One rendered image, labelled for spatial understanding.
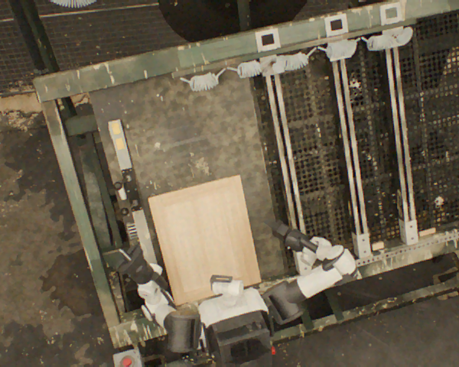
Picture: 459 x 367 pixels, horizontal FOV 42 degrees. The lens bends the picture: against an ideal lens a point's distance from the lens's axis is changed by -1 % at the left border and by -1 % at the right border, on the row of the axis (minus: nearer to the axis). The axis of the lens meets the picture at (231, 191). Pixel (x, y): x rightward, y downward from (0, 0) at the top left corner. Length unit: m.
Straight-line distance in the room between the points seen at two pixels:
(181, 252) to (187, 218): 0.17
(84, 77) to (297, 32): 0.93
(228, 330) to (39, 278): 2.13
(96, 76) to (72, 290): 1.93
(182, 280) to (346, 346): 1.35
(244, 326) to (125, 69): 1.15
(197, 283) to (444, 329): 1.76
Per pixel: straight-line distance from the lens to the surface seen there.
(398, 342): 3.94
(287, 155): 2.78
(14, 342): 4.10
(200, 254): 2.88
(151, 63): 2.56
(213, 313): 2.43
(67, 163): 2.67
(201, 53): 2.58
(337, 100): 2.81
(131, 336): 2.99
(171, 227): 2.81
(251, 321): 2.37
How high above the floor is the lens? 3.59
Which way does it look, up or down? 55 degrees down
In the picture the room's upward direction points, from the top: 3 degrees counter-clockwise
